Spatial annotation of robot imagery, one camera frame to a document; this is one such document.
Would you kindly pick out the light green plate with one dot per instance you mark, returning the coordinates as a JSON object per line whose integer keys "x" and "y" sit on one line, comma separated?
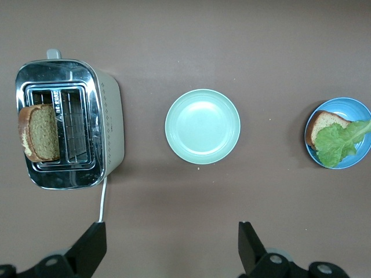
{"x": 203, "y": 127}

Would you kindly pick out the brown bread slice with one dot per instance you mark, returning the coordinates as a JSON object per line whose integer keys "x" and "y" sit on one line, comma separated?
{"x": 43, "y": 133}
{"x": 321, "y": 121}

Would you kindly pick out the blue plate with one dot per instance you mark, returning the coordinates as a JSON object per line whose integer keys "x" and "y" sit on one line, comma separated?
{"x": 342, "y": 105}

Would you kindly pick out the green lettuce leaf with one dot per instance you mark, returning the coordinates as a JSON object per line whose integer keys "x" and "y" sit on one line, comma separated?
{"x": 333, "y": 142}

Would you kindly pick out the beige chrome-topped toaster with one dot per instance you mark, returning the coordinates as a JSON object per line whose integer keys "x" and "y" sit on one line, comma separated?
{"x": 111, "y": 121}

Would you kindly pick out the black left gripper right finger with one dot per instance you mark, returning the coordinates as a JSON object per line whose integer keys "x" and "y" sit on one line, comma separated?
{"x": 252, "y": 252}

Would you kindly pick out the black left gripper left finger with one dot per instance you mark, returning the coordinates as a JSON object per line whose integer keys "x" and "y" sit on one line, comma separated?
{"x": 87, "y": 249}

